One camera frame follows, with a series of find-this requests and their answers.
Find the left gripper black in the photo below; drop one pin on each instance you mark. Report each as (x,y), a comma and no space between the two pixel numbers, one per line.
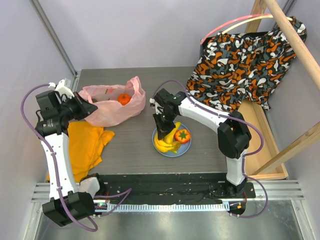
(85,108)

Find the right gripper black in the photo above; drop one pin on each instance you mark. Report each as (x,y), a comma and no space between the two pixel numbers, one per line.
(162,124)

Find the yellow banana bunch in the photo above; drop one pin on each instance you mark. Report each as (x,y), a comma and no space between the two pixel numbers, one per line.
(168,143)

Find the red orange persimmon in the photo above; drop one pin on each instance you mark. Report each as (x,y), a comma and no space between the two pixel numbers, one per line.
(183,136)

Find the pink plastic bag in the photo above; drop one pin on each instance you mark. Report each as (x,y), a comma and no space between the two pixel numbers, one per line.
(110,112)

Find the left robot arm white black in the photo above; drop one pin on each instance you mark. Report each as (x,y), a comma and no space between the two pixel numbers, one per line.
(68,201)

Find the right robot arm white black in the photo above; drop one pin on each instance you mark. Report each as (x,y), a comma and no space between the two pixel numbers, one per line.
(233,135)

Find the blue plate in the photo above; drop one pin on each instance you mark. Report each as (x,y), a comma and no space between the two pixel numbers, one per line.
(183,148)

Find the orange cloth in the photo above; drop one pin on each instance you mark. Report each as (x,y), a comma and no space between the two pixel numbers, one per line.
(86,144)

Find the orange tangerine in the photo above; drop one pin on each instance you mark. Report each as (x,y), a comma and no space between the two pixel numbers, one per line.
(124,99)

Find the patterned camouflage cloth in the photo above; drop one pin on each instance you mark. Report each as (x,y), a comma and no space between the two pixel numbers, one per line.
(242,66)

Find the pink white hoop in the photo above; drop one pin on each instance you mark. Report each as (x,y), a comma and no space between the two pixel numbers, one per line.
(237,22)

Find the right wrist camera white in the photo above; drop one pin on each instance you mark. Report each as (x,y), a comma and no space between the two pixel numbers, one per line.
(157,107)

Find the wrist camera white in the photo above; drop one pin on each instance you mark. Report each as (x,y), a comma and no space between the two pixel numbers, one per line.
(157,107)
(62,87)

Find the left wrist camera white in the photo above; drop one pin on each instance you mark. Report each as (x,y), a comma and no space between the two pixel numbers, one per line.
(62,87)

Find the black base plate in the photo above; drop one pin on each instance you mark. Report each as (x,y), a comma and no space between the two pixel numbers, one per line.
(174,188)

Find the aluminium rail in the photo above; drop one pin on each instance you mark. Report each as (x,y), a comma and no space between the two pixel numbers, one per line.
(183,207)

